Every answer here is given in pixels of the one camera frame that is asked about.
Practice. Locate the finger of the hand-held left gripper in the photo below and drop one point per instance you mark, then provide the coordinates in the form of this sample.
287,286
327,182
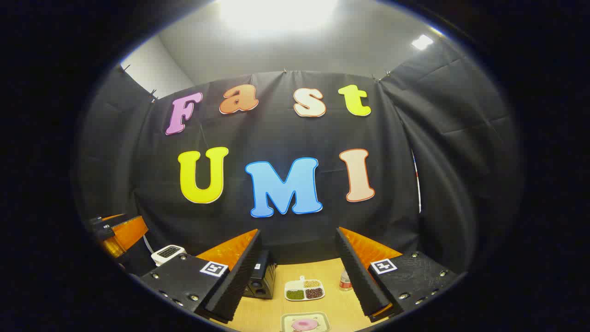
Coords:
131,233

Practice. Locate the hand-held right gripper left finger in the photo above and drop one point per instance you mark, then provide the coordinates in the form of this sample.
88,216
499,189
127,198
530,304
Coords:
239,276

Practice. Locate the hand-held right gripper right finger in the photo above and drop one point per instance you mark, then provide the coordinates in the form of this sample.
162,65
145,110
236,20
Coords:
357,276

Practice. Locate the black electric oven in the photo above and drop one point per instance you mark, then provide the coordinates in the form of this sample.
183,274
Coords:
260,281

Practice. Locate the beige square plate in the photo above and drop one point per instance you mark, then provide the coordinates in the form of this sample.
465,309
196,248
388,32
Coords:
288,323

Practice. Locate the pink donut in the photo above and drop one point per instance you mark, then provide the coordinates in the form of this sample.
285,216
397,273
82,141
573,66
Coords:
304,325

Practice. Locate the clear bottle with red label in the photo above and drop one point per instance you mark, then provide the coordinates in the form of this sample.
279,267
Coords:
345,282

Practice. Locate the white toaster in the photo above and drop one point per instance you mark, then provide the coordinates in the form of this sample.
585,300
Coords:
167,253

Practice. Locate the white divided dish of beans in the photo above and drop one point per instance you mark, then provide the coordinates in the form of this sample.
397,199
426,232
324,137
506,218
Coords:
304,293

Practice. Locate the black backdrop cloth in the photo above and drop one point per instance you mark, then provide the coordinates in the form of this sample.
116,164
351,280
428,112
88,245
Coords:
276,133

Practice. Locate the ceiling light panel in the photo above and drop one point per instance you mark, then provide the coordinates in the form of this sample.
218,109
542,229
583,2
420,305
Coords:
276,16
422,42

